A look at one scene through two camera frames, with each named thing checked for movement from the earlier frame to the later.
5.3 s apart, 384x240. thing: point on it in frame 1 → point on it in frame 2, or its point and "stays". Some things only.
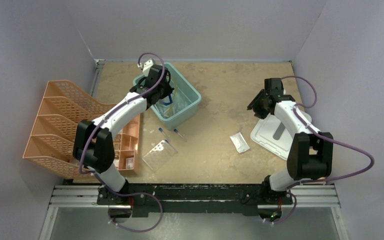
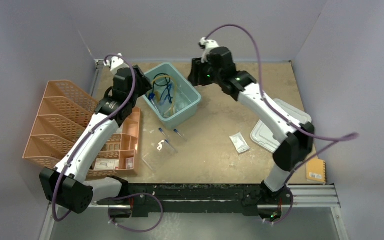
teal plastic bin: (179, 110) stays
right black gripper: (255, 105) → (196, 76)
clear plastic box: (159, 155) stays
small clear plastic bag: (239, 142) stays
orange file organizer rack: (51, 145) stays
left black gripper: (168, 91) → (143, 82)
